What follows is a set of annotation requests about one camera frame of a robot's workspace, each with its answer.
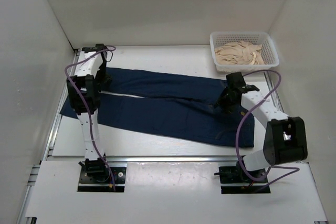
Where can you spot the aluminium left rail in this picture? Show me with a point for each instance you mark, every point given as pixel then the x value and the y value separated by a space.
pixel 50 141

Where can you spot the aluminium front rail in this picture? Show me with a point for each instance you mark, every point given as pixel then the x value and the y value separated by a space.
pixel 202 158

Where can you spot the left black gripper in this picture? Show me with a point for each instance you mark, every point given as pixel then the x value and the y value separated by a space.
pixel 106 79

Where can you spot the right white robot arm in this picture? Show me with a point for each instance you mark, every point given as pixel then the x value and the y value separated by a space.
pixel 285 137

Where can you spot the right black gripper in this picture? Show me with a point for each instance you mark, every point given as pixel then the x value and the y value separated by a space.
pixel 221 103

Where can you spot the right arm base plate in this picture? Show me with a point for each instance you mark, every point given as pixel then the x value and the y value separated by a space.
pixel 234 181

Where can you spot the white plastic basket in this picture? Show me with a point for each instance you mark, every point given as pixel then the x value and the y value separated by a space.
pixel 268 52

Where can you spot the black label sticker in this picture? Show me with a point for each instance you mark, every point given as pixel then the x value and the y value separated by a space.
pixel 89 49

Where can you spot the beige trousers in basket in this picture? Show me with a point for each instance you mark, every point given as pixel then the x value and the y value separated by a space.
pixel 239 53

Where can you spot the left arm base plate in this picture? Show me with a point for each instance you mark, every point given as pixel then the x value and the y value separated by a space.
pixel 90 184

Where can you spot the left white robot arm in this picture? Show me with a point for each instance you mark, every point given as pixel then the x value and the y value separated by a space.
pixel 85 79

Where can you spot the dark blue denim trousers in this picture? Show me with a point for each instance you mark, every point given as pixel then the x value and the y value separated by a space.
pixel 172 105

